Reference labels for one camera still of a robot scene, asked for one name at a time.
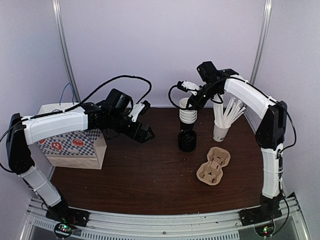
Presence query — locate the aluminium front rail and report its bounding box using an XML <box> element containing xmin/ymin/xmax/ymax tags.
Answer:
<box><xmin>20</xmin><ymin>192</ymin><xmax>306</xmax><ymax>240</ymax></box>

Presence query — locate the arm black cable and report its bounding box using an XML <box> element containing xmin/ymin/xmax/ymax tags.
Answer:
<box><xmin>167</xmin><ymin>84</ymin><xmax>298</xmax><ymax>151</ymax></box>
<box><xmin>0</xmin><ymin>73</ymin><xmax>153</xmax><ymax>173</ymax></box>

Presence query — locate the left aluminium post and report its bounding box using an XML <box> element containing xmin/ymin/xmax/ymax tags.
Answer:
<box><xmin>52</xmin><ymin>0</ymin><xmax>81</xmax><ymax>102</ymax></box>

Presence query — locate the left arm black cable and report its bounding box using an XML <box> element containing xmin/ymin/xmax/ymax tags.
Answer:
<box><xmin>0</xmin><ymin>73</ymin><xmax>153</xmax><ymax>173</ymax></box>

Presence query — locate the stack of paper cups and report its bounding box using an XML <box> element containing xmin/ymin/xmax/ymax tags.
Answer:
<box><xmin>179</xmin><ymin>97</ymin><xmax>198</xmax><ymax>131</ymax></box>

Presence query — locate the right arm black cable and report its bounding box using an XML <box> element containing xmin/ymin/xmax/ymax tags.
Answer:
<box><xmin>167</xmin><ymin>84</ymin><xmax>298</xmax><ymax>151</ymax></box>

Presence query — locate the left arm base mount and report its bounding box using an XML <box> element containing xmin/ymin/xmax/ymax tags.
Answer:
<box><xmin>45</xmin><ymin>200</ymin><xmax>90</xmax><ymax>227</ymax></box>

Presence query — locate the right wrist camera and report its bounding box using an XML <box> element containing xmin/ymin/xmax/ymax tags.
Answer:
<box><xmin>177</xmin><ymin>81</ymin><xmax>200</xmax><ymax>96</ymax></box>

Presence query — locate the bundle of white straws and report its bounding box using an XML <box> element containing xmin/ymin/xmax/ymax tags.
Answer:
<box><xmin>212</xmin><ymin>94</ymin><xmax>246</xmax><ymax>129</ymax></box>

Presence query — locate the aluminium post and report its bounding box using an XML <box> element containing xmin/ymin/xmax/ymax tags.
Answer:
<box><xmin>249</xmin><ymin>0</ymin><xmax>273</xmax><ymax>85</ymax></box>
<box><xmin>52</xmin><ymin>0</ymin><xmax>81</xmax><ymax>102</ymax></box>

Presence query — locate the right aluminium post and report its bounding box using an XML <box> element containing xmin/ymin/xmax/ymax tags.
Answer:
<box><xmin>249</xmin><ymin>0</ymin><xmax>273</xmax><ymax>85</ymax></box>

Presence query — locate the stack of black lids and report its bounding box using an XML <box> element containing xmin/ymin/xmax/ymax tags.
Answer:
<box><xmin>177</xmin><ymin>129</ymin><xmax>197</xmax><ymax>153</ymax></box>

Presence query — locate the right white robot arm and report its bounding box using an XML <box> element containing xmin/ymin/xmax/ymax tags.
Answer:
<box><xmin>178</xmin><ymin>61</ymin><xmax>287</xmax><ymax>221</ymax></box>

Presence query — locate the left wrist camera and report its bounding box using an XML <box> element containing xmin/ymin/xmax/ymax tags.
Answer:
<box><xmin>128</xmin><ymin>100</ymin><xmax>151</xmax><ymax>123</ymax></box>

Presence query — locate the blue checkered paper bag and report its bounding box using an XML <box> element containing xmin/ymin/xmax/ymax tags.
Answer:
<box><xmin>37</xmin><ymin>102</ymin><xmax>108</xmax><ymax>171</ymax></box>

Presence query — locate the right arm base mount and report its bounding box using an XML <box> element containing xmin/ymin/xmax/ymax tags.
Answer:
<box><xmin>238</xmin><ymin>195</ymin><xmax>282</xmax><ymax>226</ymax></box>

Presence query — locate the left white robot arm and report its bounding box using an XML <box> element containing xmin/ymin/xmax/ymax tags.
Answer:
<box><xmin>4</xmin><ymin>88</ymin><xmax>155</xmax><ymax>222</ymax></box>

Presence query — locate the white cup holding straws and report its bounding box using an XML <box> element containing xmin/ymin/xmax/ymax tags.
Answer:
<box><xmin>212</xmin><ymin>120</ymin><xmax>231</xmax><ymax>142</ymax></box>

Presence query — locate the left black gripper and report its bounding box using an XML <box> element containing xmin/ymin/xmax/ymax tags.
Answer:
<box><xmin>107</xmin><ymin>111</ymin><xmax>155</xmax><ymax>143</ymax></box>

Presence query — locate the cardboard cup carrier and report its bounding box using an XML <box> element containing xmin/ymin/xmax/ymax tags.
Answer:
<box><xmin>196</xmin><ymin>146</ymin><xmax>231</xmax><ymax>186</ymax></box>

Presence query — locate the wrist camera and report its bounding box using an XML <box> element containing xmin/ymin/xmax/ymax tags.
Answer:
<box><xmin>177</xmin><ymin>81</ymin><xmax>200</xmax><ymax>96</ymax></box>
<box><xmin>128</xmin><ymin>100</ymin><xmax>151</xmax><ymax>123</ymax></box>

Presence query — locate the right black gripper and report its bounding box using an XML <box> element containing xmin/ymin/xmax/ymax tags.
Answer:
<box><xmin>186</xmin><ymin>82</ymin><xmax>222</xmax><ymax>111</ymax></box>

